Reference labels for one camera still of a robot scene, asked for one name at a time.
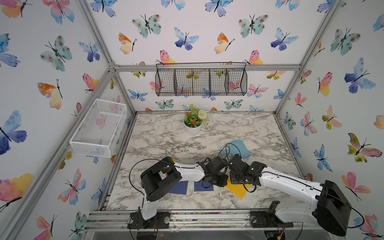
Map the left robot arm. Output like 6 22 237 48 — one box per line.
128 155 229 229

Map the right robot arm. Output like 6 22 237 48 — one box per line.
224 143 354 237

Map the left navy envelope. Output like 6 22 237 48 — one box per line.
169 181 189 195

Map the potted flower plant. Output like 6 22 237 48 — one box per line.
183 104 209 136

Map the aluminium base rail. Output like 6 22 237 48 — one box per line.
85 209 321 232

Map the black wire wall basket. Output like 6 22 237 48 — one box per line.
155 62 248 97

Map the white mesh wall basket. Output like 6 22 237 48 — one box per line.
69 99 127 158

